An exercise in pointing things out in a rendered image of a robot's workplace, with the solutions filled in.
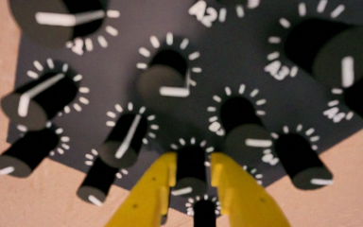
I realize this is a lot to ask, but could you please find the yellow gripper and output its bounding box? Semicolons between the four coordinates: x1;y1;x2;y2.
103;152;291;227

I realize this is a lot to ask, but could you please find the black knob box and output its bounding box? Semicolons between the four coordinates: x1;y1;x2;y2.
0;0;363;227

